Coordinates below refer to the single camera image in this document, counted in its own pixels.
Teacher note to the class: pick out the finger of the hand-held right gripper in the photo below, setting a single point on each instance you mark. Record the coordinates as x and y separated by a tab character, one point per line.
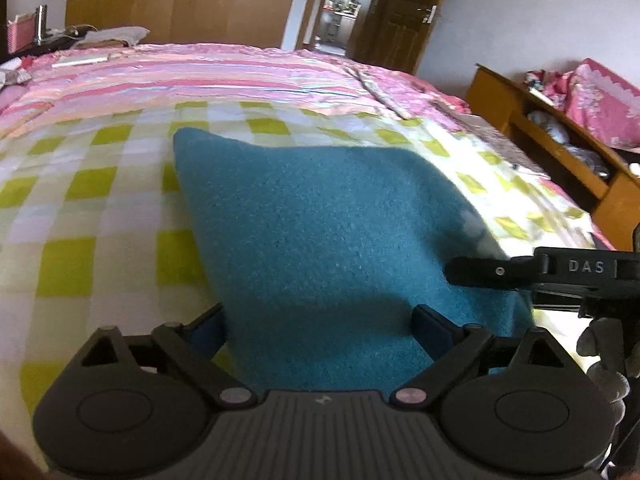
492	271

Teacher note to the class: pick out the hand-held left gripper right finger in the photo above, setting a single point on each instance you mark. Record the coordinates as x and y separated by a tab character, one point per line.
429	332

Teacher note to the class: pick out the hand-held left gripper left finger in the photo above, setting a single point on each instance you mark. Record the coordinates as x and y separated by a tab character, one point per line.
210	332

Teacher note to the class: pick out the teal fleece garment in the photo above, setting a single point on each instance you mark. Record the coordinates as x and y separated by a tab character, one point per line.
325	240

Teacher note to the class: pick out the person's right hand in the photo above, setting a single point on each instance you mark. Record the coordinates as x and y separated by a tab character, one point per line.
605	355

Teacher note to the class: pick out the dark bundle in headboard shelf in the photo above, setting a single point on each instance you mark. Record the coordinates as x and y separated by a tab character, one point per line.
590	162

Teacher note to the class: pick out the wooden bed headboard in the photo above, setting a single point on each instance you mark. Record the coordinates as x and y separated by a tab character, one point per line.
560	160

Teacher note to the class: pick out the brown patterned bed mat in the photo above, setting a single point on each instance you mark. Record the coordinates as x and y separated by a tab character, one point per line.
500	142

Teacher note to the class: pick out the grey bundle in headboard shelf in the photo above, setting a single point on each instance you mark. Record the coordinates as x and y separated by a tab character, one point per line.
549	126

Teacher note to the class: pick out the pink floral bedding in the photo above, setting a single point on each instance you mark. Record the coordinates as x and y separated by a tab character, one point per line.
595	95

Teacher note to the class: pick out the yellow-green checked blanket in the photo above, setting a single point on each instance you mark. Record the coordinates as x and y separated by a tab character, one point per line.
90	200

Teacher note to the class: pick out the pink striped quilt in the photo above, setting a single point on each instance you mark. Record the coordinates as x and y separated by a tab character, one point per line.
200	75

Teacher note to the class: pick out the dark brown door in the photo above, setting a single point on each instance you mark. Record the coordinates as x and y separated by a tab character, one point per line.
395	15

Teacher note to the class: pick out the white flat stick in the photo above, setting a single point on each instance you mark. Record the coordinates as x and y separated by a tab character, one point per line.
80	61

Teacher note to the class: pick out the grey crumpled cloth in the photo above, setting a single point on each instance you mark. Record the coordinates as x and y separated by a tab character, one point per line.
112	36

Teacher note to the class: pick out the light wooden wardrobe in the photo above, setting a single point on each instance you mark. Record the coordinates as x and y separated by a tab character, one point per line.
200	0

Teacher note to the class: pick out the metal flask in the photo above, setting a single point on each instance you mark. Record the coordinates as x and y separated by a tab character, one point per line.
41	22

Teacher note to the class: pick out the pink box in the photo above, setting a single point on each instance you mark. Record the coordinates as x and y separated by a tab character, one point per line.
21	32

